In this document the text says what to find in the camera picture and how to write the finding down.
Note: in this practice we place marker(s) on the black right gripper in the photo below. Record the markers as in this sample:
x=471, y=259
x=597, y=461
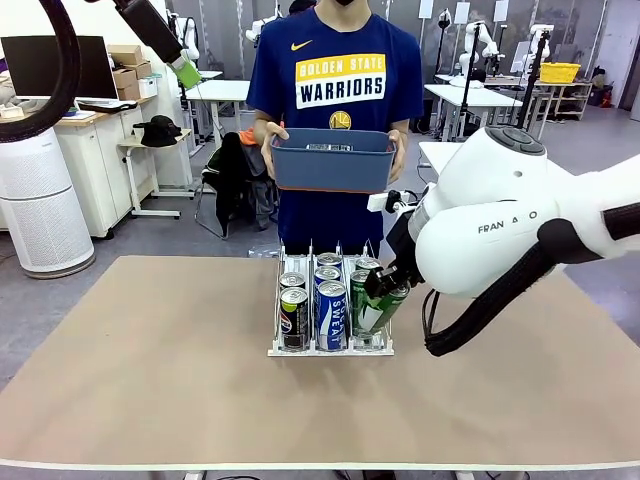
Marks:
x=404, y=245

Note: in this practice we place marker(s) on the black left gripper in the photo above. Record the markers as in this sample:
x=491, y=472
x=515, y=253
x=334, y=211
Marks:
x=140, y=20

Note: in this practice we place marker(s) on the person's left forearm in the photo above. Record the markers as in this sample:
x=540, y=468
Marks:
x=402, y=125

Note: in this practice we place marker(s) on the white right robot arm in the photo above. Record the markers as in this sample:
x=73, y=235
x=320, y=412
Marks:
x=500, y=200

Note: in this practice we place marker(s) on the person's right forearm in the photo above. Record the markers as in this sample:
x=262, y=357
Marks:
x=262, y=120

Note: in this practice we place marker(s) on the person's right hand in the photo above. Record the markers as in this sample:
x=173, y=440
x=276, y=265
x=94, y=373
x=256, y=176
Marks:
x=270, y=135

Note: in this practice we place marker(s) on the person's left hand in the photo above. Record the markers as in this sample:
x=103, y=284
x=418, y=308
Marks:
x=402, y=150

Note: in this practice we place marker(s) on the white desk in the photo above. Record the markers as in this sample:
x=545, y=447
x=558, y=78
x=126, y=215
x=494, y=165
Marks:
x=475, y=97
x=220, y=90

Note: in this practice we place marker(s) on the small white box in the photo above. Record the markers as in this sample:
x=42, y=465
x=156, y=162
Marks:
x=148, y=87

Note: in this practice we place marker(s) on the brown cardboard box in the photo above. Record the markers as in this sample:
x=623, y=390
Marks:
x=129, y=92
x=124, y=52
x=142, y=69
x=124, y=79

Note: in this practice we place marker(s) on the black hat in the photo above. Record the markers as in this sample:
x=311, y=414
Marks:
x=160, y=129

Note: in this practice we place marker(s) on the small wooden side table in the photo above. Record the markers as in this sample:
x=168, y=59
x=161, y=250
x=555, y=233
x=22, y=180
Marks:
x=126, y=142

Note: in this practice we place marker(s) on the black jacket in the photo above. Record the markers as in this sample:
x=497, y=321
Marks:
x=230, y=175

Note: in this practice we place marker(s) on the grey garment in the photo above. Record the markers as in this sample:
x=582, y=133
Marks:
x=256, y=162

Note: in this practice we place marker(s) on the clear plastic bag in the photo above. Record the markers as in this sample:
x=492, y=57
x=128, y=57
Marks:
x=262, y=250

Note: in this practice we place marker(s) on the person in dark hoodie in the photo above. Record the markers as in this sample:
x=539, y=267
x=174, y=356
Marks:
x=302, y=5

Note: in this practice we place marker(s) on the black chair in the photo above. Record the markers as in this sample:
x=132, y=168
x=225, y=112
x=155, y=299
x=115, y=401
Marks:
x=205, y=210

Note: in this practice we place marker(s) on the large white side table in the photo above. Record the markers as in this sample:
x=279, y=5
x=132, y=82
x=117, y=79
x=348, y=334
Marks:
x=435, y=155

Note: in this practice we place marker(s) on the black computer monitor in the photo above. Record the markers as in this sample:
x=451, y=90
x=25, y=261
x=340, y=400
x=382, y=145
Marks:
x=40, y=65

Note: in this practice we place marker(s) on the person in blue shirt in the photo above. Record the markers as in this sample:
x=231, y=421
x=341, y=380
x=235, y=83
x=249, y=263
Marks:
x=340, y=50

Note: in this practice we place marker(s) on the white air purifier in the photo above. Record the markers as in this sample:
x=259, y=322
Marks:
x=40, y=210

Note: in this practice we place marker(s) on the thin black pole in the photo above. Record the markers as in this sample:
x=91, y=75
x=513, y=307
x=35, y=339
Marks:
x=470, y=80

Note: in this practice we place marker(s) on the white paper sign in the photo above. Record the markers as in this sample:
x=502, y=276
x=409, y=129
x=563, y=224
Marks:
x=501, y=10
x=425, y=9
x=461, y=14

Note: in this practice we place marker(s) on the low wooden shelf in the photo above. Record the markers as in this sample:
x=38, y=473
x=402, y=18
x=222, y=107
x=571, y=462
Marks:
x=570, y=100

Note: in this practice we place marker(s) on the yellow plastic basket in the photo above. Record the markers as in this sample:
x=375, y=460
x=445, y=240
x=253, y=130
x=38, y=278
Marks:
x=560, y=72

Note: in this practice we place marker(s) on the red fire extinguisher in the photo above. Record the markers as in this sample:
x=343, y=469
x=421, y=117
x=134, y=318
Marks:
x=605, y=96

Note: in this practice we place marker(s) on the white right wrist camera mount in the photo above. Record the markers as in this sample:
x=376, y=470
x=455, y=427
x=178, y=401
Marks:
x=387, y=201

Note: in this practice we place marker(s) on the black camera stand pole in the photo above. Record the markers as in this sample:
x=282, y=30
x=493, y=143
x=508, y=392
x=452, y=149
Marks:
x=531, y=95

